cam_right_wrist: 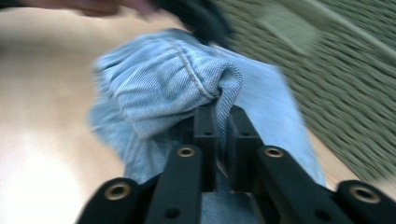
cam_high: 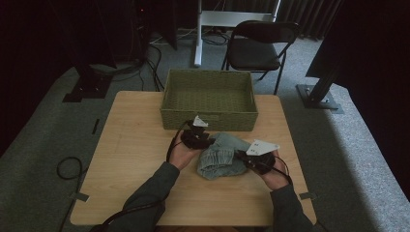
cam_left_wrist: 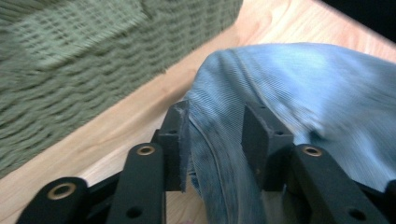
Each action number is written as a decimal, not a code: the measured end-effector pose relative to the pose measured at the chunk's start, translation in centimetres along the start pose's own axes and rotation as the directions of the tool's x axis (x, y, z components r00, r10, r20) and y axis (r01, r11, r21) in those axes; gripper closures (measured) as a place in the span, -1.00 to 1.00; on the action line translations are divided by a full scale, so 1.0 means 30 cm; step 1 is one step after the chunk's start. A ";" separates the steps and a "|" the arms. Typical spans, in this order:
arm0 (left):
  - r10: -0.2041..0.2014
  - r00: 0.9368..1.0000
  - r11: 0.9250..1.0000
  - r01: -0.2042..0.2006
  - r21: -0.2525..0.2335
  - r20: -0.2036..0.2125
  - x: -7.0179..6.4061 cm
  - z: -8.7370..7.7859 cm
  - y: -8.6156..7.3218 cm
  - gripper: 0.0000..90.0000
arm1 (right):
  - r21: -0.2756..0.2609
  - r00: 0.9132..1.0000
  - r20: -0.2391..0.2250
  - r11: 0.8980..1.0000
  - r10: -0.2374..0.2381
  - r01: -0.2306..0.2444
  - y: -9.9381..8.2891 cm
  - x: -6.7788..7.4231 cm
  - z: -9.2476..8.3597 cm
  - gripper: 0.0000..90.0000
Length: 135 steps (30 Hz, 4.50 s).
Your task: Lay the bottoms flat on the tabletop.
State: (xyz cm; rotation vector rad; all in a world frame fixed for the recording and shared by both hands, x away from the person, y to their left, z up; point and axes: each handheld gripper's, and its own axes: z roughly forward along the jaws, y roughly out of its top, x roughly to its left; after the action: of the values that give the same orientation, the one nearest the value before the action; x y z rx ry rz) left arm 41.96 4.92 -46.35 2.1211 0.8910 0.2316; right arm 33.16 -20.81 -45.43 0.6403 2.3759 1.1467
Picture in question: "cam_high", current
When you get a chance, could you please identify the black upright panel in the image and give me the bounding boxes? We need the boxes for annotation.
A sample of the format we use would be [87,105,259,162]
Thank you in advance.
[151,0,179,51]

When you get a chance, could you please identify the white cable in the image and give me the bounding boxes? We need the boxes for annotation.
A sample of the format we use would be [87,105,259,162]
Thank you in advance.
[149,27,197,45]

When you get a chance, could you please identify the dark curtain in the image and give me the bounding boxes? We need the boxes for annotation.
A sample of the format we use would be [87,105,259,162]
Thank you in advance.
[277,0,342,42]

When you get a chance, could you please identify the black stand base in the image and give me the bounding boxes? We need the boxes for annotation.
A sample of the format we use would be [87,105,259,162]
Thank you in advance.
[62,62,114,104]

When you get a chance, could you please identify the black floor cable bundle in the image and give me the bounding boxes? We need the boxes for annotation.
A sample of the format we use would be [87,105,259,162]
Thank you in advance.
[138,42,168,93]

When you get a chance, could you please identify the blue denim pants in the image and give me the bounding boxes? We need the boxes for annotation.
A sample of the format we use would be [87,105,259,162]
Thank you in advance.
[196,131,254,181]

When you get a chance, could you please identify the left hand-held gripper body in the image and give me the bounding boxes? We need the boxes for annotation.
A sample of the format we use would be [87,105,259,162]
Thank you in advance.
[181,115,213,150]

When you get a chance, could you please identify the white desk frame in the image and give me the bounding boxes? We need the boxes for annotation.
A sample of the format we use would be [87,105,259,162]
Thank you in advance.
[192,0,281,68]

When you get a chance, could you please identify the black metal stand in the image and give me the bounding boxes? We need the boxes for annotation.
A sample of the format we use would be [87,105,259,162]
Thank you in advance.
[295,64,345,114]

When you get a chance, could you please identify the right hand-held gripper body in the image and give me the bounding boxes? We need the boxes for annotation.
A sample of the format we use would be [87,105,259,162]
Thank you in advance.
[245,139,280,176]

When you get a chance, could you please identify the person's left hand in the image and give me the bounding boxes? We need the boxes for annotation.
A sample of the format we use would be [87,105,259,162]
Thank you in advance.
[167,130,201,171]

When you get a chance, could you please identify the person's right hand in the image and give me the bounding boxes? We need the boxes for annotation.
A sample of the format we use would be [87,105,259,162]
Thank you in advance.
[261,157,290,191]

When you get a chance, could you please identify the right hand-held gripper cable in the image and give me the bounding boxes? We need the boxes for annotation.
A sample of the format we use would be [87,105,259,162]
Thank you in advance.
[270,155,294,187]

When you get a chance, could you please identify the looped black floor cable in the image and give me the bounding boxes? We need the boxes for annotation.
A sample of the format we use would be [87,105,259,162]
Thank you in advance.
[56,157,89,232]

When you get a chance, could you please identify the green woven basket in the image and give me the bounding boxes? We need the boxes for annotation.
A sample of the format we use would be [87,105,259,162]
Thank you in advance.
[160,68,259,132]

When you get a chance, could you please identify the black folding chair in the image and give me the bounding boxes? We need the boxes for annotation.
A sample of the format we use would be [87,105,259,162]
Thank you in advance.
[218,19,301,96]

